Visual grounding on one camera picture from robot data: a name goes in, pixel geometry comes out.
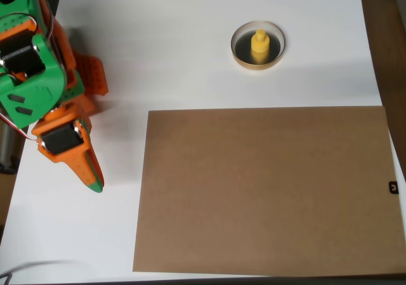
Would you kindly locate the orange gripper black servo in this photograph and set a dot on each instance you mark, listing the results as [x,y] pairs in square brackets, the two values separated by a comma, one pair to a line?
[60,140]

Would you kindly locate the grey metal post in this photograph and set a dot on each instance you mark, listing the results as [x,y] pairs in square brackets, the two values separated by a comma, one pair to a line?
[6,151]

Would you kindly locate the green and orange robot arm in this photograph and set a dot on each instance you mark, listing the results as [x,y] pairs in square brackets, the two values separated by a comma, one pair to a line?
[28,88]

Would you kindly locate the small yellow plastic piece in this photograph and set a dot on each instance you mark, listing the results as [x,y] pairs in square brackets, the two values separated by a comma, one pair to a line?
[260,44]

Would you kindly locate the round dish with gold rim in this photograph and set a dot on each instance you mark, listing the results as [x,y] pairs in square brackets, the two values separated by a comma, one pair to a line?
[276,51]

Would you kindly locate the brown cardboard sheet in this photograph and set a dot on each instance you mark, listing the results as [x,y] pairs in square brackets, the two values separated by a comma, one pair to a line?
[269,186]

